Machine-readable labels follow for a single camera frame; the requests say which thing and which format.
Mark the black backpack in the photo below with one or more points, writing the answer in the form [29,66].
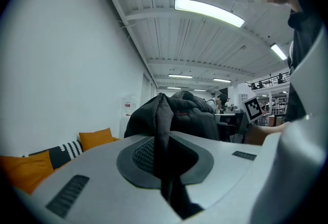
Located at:
[189,118]

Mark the black mezzanine railing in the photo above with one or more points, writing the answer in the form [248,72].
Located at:
[269,81]

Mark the black office chair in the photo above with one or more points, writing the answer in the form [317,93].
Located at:
[226,130]

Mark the person's black shirt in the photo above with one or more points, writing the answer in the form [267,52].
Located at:
[303,38]

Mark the brown box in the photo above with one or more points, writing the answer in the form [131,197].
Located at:
[255,135]

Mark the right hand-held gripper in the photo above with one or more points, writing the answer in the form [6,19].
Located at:
[253,110]

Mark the long ceiling light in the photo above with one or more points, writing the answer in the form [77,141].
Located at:
[278,51]
[180,76]
[207,10]
[222,80]

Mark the white water dispenser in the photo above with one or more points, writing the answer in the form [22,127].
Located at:
[128,112]

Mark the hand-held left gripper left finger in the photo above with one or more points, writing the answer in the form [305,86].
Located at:
[102,166]

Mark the white desk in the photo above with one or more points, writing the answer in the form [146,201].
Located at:
[225,114]

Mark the storage shelving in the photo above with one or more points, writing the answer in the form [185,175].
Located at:
[279,105]

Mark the small orange cushion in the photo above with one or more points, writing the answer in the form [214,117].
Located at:
[96,138]

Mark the large orange cushion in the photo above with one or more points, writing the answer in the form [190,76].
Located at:
[24,170]

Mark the black white patterned cushion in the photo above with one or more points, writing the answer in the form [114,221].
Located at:
[64,152]

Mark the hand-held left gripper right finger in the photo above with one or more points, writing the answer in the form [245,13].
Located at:
[230,174]

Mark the person's right forearm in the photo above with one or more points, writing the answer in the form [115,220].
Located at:
[278,127]

